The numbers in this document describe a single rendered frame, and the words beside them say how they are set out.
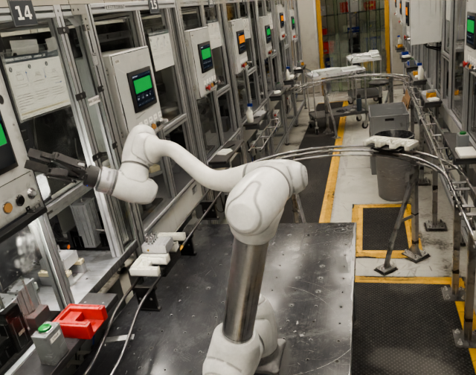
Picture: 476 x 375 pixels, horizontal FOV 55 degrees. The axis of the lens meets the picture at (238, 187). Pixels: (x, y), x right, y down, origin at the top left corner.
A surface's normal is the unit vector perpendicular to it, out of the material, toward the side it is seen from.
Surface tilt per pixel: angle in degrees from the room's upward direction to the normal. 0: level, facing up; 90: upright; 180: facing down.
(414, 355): 0
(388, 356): 0
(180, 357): 0
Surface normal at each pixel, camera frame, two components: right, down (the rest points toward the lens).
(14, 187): 0.96, -0.04
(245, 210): -0.39, 0.29
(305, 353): -0.14, -0.92
